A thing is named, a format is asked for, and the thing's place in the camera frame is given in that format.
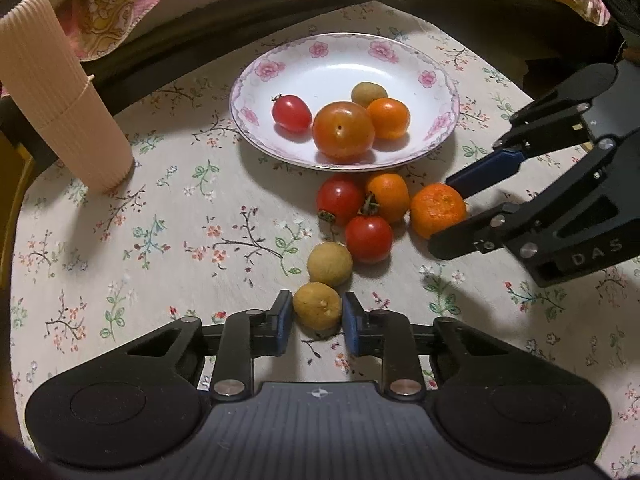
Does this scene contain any floral tablecloth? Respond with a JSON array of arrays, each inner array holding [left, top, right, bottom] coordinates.
[[9, 0, 640, 443]]

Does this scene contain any pink ribbed cup stack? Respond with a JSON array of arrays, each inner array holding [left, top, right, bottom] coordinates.
[[0, 0, 135, 195]]

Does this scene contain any bumpy orange mandarin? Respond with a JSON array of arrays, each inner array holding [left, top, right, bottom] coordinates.
[[410, 183, 468, 240]]

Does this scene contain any large red tomato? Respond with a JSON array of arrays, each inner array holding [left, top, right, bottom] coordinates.
[[312, 101, 376, 163]]

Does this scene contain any white plate with pink flowers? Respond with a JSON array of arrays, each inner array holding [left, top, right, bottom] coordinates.
[[229, 32, 461, 172]]

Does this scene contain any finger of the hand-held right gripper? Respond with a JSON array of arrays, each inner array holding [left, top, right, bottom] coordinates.
[[429, 132, 635, 263], [444, 62, 621, 200]]

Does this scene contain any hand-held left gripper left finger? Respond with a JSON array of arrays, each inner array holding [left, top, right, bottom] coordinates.
[[122, 290, 294, 403]]

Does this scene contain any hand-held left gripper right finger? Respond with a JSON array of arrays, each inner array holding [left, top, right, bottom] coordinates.
[[342, 291, 508, 403]]

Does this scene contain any small smooth orange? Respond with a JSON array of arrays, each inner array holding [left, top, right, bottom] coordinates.
[[366, 97, 412, 141], [364, 173, 411, 225]]

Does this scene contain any small red tomato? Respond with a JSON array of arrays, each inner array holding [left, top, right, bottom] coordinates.
[[345, 194, 394, 264], [271, 93, 313, 134], [316, 175, 366, 227]]

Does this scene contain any brown longan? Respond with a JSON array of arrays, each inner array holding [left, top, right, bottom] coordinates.
[[292, 282, 343, 333], [306, 242, 354, 286], [351, 82, 389, 110]]

